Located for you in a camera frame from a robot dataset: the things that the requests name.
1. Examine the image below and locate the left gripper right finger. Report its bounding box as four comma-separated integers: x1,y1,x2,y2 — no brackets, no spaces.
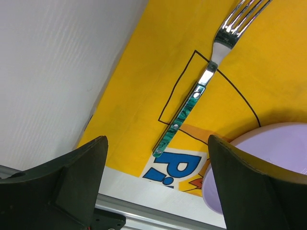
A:
208,135,307,230

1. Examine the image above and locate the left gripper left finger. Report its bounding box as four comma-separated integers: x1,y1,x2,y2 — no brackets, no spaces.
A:
0,136,108,230

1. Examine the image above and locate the lilac plate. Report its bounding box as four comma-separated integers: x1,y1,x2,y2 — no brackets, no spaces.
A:
202,123,307,215

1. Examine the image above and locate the yellow printed cloth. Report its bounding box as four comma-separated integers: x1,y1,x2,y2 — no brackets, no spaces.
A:
80,0,307,196

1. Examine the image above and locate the fork with teal handle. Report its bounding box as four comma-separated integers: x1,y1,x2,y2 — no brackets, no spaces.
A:
153,0,271,158

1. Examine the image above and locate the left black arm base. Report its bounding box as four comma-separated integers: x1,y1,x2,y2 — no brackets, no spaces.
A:
88,208,126,230

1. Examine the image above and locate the aluminium mounting rail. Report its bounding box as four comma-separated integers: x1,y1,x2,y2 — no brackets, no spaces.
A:
0,165,227,230

